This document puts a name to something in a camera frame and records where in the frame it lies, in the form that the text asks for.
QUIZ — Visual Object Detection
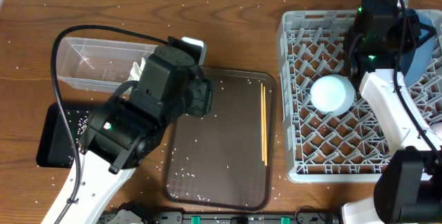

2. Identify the blue plate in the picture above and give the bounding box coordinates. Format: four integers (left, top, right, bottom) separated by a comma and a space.
400, 8, 436, 87

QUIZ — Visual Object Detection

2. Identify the wooden chopstick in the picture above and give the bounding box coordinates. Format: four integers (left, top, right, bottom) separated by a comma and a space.
262, 85, 268, 166
260, 83, 265, 162

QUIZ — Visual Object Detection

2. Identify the white wrapper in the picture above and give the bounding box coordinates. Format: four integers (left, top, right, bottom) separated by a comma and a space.
127, 58, 146, 81

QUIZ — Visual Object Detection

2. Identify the pink cup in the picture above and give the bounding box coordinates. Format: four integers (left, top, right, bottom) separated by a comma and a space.
430, 122, 442, 139

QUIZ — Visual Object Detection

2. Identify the light blue rice bowl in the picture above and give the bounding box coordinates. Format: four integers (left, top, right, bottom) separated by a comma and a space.
310, 74, 356, 115

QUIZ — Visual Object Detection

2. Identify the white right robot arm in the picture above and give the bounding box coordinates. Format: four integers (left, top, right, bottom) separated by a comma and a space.
341, 0, 441, 223

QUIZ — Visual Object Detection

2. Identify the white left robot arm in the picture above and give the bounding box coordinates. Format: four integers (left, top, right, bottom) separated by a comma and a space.
43, 44, 213, 223

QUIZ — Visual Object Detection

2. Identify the grey dishwasher rack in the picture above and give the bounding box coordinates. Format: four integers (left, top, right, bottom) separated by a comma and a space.
276, 10, 441, 183

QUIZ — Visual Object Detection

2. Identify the black waste tray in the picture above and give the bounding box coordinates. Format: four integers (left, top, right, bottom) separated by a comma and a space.
36, 102, 98, 168

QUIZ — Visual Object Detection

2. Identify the brown serving tray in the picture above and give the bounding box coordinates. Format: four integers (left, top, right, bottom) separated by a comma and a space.
162, 68, 277, 212

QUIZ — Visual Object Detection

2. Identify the clear plastic bin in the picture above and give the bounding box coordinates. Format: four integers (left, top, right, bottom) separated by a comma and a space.
57, 37, 156, 93

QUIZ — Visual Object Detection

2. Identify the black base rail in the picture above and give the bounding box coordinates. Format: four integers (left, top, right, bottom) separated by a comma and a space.
97, 202, 342, 224

